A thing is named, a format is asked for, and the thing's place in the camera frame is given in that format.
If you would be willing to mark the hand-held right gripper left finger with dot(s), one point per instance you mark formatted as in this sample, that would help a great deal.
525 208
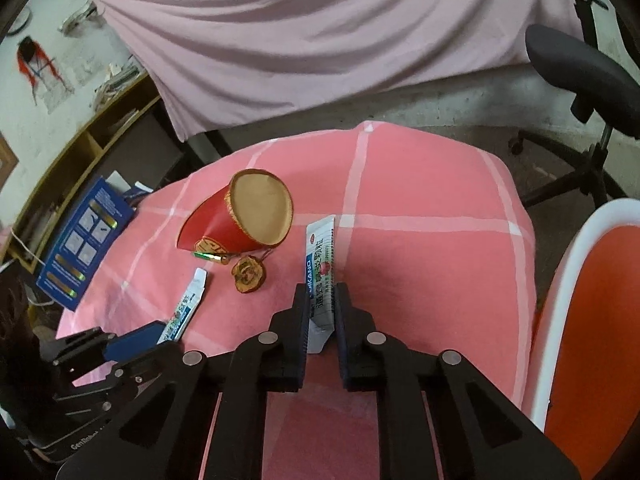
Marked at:
300 320

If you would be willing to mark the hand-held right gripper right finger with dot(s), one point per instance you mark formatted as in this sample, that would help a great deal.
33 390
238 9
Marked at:
342 320

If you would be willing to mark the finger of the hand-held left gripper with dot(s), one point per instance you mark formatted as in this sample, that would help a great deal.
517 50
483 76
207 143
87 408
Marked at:
135 340
117 377

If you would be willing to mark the white printed sachet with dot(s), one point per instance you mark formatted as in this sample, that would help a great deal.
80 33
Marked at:
320 270
187 310

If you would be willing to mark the gold rose ornament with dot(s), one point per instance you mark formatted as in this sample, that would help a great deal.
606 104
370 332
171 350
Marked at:
248 274

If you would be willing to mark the green and gold pendant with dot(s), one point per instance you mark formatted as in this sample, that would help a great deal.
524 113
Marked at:
210 258

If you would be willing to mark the red paper cone cup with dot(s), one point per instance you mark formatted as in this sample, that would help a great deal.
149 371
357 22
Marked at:
215 220

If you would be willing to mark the red bin with white rim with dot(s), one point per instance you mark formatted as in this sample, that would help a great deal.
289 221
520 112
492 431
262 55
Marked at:
600 310

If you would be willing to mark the red checked tablecloth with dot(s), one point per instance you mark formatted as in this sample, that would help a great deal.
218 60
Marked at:
425 260

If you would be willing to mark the blue cardboard box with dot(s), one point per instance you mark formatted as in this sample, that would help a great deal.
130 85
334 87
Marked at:
80 240

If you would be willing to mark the wooden shelf desk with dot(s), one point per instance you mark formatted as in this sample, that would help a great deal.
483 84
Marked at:
65 160

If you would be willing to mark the small pile of papers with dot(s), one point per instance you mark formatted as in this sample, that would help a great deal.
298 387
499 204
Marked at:
120 120

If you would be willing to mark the stack of books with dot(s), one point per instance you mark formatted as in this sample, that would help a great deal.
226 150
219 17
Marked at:
115 85

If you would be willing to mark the pink hanging sheet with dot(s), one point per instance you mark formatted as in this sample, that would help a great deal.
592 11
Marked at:
300 35

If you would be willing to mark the black office chair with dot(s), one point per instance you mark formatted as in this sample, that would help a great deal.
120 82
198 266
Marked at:
575 55

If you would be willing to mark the wooden window frame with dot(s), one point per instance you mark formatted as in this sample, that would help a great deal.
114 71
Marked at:
7 160

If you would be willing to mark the paper wall calendar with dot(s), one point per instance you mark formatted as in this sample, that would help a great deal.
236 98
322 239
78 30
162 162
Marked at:
57 92

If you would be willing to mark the red tassel wall ornament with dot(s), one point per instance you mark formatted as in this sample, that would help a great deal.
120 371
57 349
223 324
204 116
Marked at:
35 60

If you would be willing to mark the round wall clock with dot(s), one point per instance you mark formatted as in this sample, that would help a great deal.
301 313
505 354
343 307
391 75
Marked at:
21 24

